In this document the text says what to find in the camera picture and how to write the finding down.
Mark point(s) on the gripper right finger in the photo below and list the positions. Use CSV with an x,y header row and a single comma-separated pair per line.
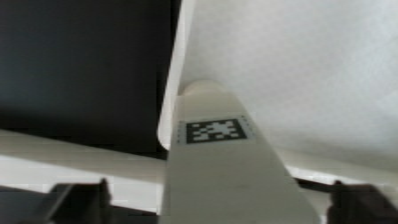
x,y
360,205

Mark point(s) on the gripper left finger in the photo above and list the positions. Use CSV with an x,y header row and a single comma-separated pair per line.
x,y
76,205

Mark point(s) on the white desk top tray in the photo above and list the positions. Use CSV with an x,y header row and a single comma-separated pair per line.
x,y
303,56

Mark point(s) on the white front rail barrier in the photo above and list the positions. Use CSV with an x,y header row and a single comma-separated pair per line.
x,y
42,162

